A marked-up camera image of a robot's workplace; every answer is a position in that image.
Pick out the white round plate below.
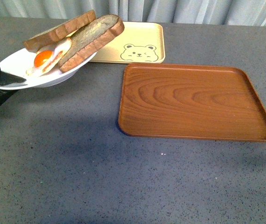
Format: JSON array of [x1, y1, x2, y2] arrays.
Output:
[[0, 48, 96, 91]]

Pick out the bread slice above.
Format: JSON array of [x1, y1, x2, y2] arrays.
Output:
[[23, 10, 96, 52], [58, 14, 124, 73]]

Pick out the fried egg toy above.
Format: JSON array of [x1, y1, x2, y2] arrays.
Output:
[[26, 37, 72, 77]]

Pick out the yellow bear tray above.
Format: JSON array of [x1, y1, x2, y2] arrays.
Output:
[[92, 21, 165, 63]]

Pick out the brown wooden tray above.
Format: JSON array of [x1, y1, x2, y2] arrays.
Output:
[[118, 63, 266, 142]]

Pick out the grey pleated curtain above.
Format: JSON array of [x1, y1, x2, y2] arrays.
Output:
[[0, 0, 266, 27]]

